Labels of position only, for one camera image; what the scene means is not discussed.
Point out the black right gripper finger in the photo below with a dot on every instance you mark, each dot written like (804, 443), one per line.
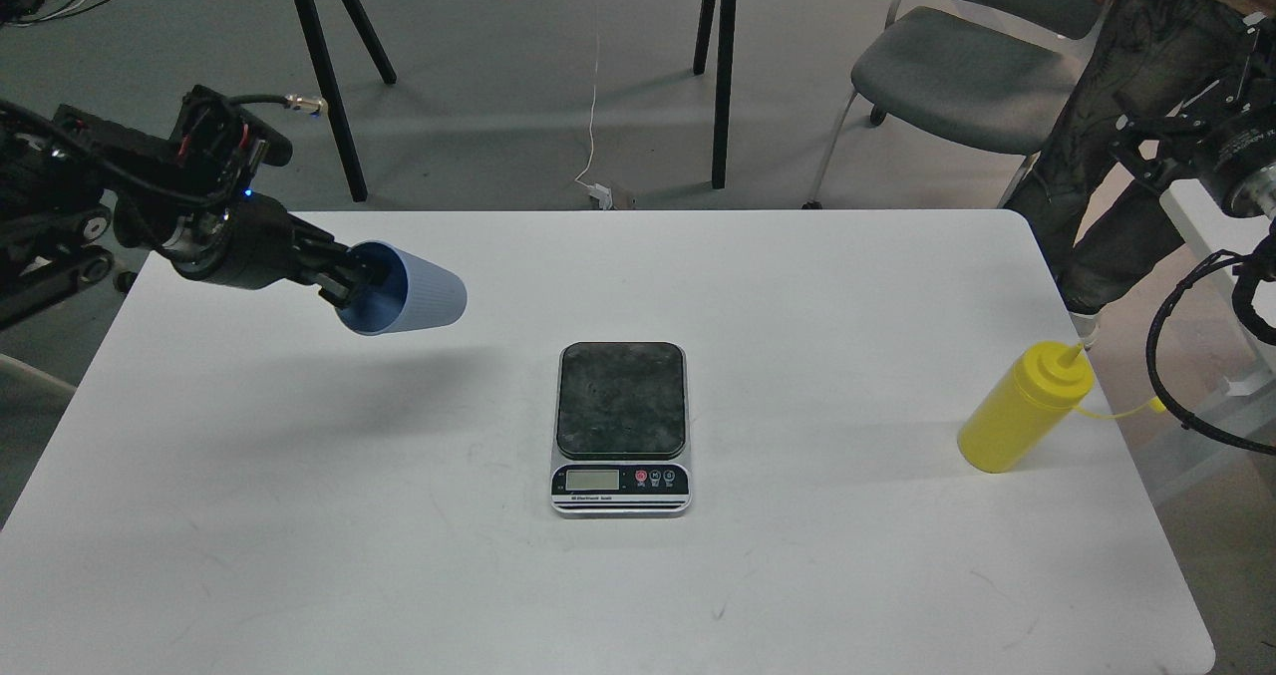
(1244, 85)
(1157, 151)

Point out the yellow squeeze bottle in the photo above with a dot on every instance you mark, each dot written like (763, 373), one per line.
(1047, 383)

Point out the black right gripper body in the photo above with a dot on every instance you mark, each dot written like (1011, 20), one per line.
(1234, 158)

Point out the white power adapter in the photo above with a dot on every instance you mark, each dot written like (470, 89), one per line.
(601, 196)

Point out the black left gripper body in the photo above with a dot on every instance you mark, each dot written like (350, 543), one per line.
(259, 243)

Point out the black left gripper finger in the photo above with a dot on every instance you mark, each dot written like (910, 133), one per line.
(361, 266)
(339, 293)

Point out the blue ribbed plastic cup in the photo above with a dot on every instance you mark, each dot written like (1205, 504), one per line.
(411, 294)

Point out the digital kitchen scale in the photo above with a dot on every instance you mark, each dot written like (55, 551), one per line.
(621, 431)

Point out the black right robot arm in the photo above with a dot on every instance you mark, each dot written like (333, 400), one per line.
(1251, 270)

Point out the grey office chair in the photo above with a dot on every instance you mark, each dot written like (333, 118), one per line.
(969, 83)

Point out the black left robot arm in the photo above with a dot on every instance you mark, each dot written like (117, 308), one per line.
(68, 179)

